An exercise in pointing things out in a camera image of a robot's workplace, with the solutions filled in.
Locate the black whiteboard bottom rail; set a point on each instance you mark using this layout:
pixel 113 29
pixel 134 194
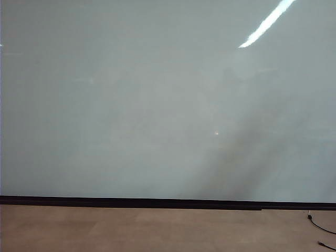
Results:
pixel 157 203

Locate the pale glass whiteboard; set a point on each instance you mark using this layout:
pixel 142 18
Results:
pixel 131 92

